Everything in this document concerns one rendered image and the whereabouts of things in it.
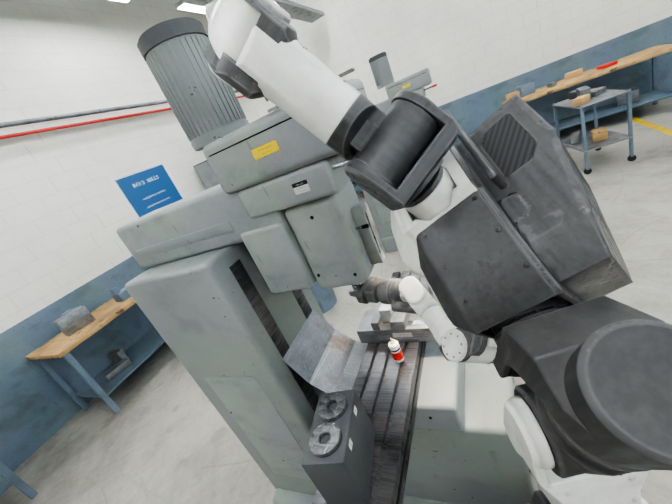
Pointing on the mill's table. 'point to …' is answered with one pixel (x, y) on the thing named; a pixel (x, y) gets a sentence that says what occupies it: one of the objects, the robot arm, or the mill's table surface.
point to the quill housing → (331, 239)
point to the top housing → (266, 149)
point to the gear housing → (295, 187)
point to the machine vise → (370, 329)
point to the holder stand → (341, 449)
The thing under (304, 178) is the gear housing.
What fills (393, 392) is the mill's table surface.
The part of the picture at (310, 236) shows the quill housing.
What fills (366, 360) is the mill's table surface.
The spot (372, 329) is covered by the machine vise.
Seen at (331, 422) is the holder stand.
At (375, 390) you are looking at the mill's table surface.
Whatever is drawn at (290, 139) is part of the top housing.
